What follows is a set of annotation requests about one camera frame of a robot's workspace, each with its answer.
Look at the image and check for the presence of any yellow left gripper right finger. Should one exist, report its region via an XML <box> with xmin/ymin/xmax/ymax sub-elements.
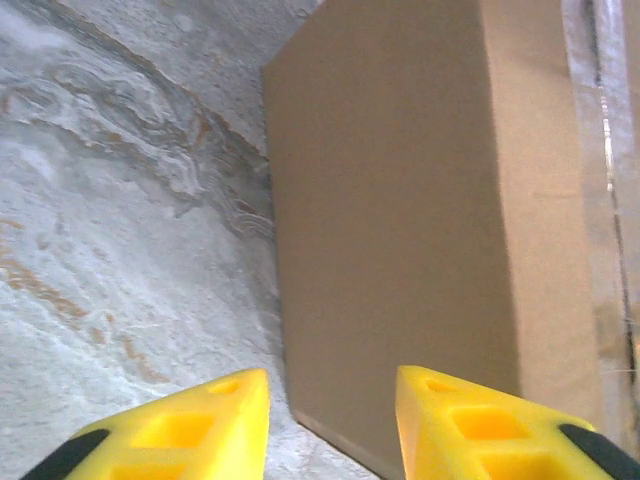
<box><xmin>394</xmin><ymin>364</ymin><xmax>640</xmax><ymax>480</ymax></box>

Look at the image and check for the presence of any brown cardboard express box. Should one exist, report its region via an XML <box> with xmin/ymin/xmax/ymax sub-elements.
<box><xmin>262</xmin><ymin>0</ymin><xmax>640</xmax><ymax>480</ymax></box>

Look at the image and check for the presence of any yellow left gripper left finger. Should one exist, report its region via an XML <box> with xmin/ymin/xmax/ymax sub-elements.
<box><xmin>19</xmin><ymin>368</ymin><xmax>272</xmax><ymax>480</ymax></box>

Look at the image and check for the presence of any clear packing tape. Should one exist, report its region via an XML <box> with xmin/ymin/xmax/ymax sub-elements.
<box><xmin>560</xmin><ymin>0</ymin><xmax>640</xmax><ymax>451</ymax></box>

